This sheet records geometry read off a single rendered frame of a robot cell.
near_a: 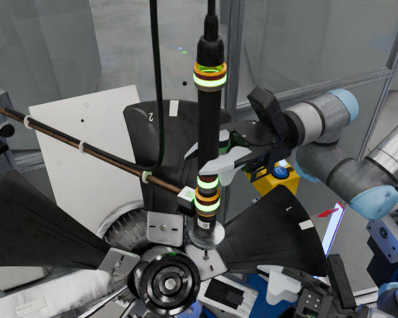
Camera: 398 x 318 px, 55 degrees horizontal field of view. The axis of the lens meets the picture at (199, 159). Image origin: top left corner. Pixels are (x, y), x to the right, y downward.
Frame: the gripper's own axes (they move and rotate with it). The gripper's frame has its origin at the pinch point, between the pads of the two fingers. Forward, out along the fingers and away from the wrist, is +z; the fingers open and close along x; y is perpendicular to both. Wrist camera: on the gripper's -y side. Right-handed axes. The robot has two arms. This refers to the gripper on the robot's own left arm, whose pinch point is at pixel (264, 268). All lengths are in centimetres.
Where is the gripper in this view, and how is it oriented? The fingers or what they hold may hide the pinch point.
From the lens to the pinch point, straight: 82.6
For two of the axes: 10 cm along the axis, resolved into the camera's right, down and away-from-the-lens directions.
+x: 0.6, 6.9, 7.3
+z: -8.7, -3.2, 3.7
